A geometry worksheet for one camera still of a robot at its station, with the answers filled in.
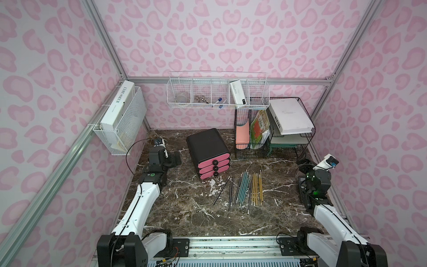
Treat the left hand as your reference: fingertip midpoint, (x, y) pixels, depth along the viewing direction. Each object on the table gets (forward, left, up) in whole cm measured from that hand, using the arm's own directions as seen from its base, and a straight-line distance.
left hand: (168, 151), depth 83 cm
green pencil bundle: (-12, -37, -20) cm, 44 cm away
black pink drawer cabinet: (+2, -20, -4) cm, 21 cm away
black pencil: (-14, -31, -19) cm, 39 cm away
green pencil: (-11, -39, -19) cm, 45 cm away
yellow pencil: (-11, -46, -19) cm, 51 cm away
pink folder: (+26, -41, -19) cm, 52 cm away
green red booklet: (+21, -50, -7) cm, 55 cm away
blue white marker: (+35, -26, +5) cm, 44 cm away
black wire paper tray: (+8, -68, -4) cm, 69 cm away
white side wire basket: (-2, +18, +11) cm, 21 cm away
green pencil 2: (-12, -40, -20) cm, 46 cm away
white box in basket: (+30, -36, +15) cm, 49 cm away
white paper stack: (+21, -65, +4) cm, 69 cm away
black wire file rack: (+39, -41, -12) cm, 58 cm away
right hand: (-3, -69, +1) cm, 69 cm away
